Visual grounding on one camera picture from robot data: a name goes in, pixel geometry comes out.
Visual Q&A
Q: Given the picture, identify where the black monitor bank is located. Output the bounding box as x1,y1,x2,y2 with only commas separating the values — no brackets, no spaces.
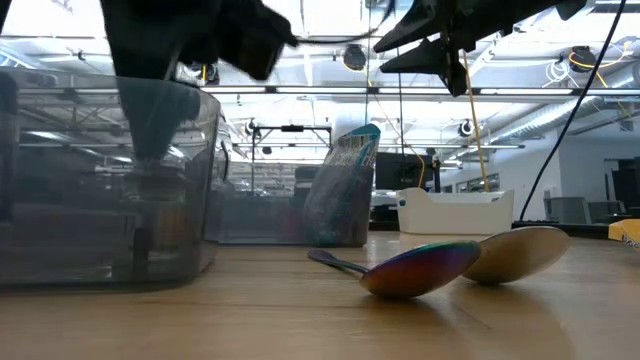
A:
612,167,640,211

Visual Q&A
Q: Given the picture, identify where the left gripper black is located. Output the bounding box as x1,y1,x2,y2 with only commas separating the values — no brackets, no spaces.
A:
99,0,221,161

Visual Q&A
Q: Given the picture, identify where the long ceiling light rail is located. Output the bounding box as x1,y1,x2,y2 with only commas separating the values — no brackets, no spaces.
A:
199,84,640,99

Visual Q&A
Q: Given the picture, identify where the small grey translucent bin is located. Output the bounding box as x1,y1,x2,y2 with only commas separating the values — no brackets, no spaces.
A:
204,159,375,249

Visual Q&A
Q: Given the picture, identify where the orange-handled silver spoon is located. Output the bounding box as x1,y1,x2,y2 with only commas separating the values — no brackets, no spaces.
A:
462,226,572,287

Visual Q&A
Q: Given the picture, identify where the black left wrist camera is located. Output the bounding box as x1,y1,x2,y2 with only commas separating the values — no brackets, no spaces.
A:
217,0,300,82

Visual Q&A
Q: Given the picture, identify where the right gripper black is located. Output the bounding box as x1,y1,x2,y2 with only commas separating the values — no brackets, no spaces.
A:
373,0,506,97

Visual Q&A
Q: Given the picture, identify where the blue white chip bag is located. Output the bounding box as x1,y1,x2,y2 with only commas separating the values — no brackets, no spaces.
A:
302,123,382,247

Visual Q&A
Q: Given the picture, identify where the yellow hanging cable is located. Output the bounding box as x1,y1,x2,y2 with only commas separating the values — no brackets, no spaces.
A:
462,49,491,195

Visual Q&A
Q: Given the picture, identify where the rainbow iridescent spoon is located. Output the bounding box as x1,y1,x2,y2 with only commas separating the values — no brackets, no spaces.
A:
307,241,483,301

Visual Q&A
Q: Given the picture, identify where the white plastic bin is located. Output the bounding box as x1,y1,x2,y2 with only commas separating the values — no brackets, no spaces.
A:
397,187,516,236

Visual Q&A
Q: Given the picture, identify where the large grey translucent bin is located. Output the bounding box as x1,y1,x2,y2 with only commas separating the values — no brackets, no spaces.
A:
0,67,224,289

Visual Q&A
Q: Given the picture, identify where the grey office chair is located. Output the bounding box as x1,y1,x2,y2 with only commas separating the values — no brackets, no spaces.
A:
588,199,627,224
543,196,591,225

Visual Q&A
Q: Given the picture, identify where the black background monitor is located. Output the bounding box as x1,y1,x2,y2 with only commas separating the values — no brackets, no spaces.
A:
374,152,436,191

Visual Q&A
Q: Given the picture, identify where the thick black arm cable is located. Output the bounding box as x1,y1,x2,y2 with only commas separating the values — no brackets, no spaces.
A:
518,0,627,222

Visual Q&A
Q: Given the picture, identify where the yellow orange chicken ramen packet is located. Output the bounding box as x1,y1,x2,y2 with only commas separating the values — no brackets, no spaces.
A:
607,218,640,247

